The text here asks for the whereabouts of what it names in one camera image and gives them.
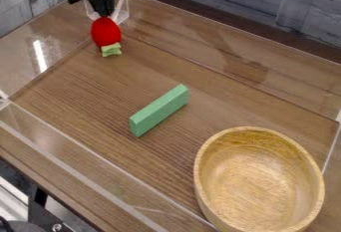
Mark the red plush strawberry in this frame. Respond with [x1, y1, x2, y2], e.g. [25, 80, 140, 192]
[90, 17, 121, 57]

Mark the green rectangular block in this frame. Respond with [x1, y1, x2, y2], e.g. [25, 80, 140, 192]
[129, 85, 188, 136]

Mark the wooden bowl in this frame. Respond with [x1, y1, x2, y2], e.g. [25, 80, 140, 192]
[192, 126, 324, 232]

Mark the clear acrylic corner bracket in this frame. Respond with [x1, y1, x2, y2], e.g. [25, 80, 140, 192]
[84, 0, 129, 25]

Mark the black table leg mount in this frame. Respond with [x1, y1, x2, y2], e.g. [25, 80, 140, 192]
[0, 187, 74, 232]

